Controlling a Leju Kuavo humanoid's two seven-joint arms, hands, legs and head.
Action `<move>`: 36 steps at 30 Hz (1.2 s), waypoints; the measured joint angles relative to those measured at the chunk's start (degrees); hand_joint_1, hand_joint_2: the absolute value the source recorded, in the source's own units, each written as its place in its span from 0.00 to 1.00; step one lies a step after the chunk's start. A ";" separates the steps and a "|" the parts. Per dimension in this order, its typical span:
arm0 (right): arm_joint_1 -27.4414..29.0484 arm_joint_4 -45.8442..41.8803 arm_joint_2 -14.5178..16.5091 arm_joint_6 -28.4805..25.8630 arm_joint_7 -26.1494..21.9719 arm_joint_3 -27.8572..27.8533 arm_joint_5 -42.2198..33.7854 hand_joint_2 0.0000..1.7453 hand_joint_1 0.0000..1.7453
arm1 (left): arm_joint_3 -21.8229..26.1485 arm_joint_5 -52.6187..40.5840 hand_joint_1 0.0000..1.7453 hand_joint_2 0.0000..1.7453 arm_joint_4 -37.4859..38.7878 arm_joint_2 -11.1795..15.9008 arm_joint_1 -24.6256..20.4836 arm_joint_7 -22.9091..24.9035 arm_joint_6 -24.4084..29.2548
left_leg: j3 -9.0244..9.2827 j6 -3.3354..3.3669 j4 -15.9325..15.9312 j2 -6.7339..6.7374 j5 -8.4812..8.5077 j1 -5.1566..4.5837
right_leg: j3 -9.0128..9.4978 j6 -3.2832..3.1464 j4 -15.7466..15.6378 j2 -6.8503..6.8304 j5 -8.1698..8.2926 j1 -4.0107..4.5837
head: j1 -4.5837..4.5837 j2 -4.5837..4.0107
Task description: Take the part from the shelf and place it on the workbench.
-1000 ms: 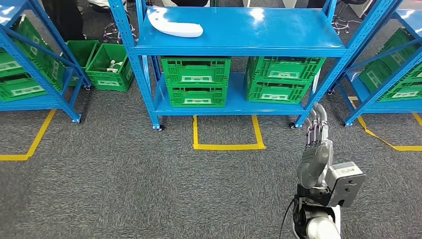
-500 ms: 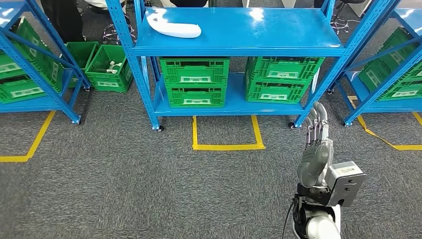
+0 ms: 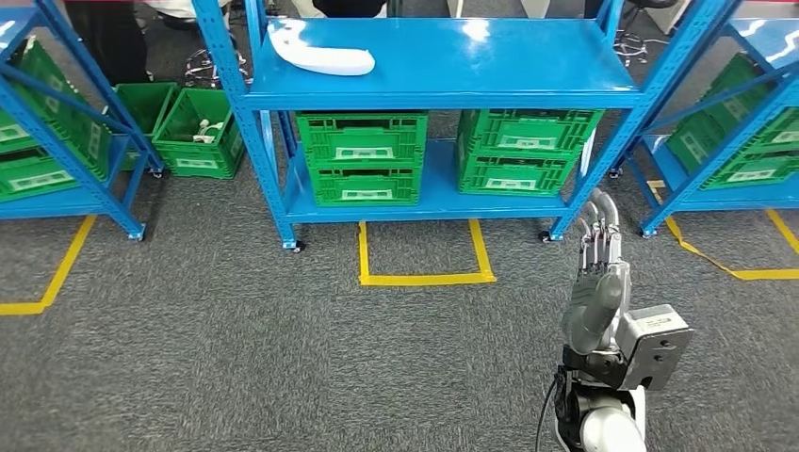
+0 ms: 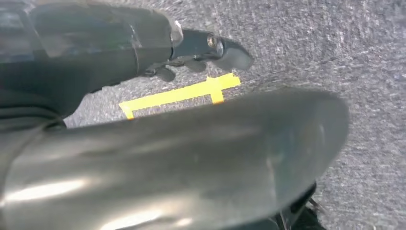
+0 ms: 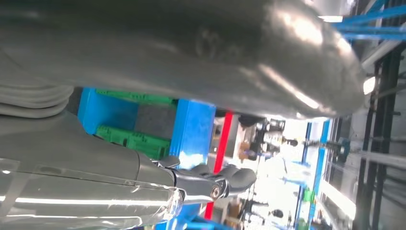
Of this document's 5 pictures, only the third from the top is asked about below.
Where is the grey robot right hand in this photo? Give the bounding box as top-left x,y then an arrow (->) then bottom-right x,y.
560,186 -> 631,357

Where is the blue metal shelf rack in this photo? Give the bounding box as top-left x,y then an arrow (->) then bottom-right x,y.
0,0 -> 167,243
614,0 -> 799,240
189,0 -> 728,254

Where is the white plastic cover part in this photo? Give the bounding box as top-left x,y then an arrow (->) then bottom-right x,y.
267,18 -> 377,77

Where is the yellow floor tape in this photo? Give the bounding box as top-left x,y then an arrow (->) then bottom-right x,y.
357,218 -> 497,287
645,179 -> 799,282
0,215 -> 98,317

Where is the chrome stool base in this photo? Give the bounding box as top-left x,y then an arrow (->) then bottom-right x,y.
184,46 -> 251,89
614,27 -> 654,67

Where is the white desk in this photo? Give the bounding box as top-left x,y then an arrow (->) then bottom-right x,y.
447,0 -> 552,20

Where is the person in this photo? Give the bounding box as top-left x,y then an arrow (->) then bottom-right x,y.
312,0 -> 388,19
64,0 -> 153,87
139,0 -> 234,32

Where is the black cable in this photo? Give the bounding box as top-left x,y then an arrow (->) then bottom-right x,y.
535,374 -> 560,452

